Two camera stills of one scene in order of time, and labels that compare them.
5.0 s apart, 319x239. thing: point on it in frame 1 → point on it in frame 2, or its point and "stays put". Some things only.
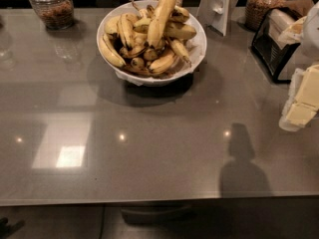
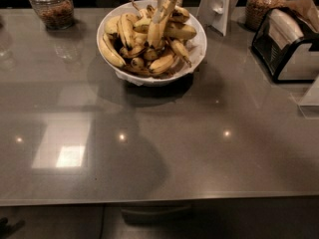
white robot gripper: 312,30 → 164,6
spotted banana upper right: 179,14 stays put
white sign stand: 218,5 stays put
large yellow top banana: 160,18 stays put
